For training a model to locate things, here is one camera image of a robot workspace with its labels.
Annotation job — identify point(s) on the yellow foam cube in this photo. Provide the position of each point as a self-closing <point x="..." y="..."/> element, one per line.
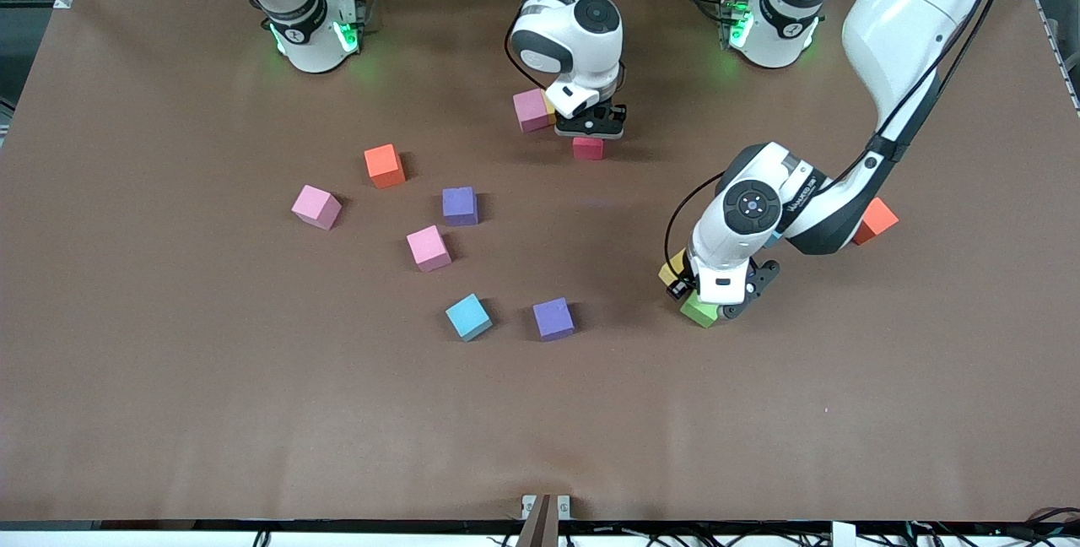
<point x="672" y="267"/>
<point x="549" y="108"/>

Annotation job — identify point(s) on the green foam cube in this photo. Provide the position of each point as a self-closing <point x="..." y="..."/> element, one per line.
<point x="699" y="311"/>

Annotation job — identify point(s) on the red foam cube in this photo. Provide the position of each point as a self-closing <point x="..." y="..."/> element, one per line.
<point x="588" y="148"/>

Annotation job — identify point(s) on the pink foam cube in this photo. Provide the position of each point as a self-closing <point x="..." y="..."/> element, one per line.
<point x="316" y="207"/>
<point x="529" y="111"/>
<point x="429" y="248"/>

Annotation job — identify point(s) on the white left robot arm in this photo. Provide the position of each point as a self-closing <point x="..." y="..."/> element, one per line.
<point x="742" y="226"/>

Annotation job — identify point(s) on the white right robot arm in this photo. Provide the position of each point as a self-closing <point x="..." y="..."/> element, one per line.
<point x="574" y="40"/>

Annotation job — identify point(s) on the purple foam cube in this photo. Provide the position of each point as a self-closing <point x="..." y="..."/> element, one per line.
<point x="553" y="319"/>
<point x="460" y="206"/>

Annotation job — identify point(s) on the brown paper table cover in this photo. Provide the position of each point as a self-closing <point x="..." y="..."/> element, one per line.
<point x="540" y="412"/>

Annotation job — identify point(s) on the orange foam cube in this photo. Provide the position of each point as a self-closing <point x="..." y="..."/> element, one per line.
<point x="879" y="221"/>
<point x="384" y="165"/>

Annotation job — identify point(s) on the brown wooden strip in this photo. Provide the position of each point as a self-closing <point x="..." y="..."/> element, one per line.
<point x="540" y="526"/>

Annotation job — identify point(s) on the grey metal table bracket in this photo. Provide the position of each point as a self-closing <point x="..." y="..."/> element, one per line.
<point x="564" y="506"/>

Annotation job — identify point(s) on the perforated aluminium side rail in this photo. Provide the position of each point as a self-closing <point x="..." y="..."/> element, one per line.
<point x="1060" y="53"/>

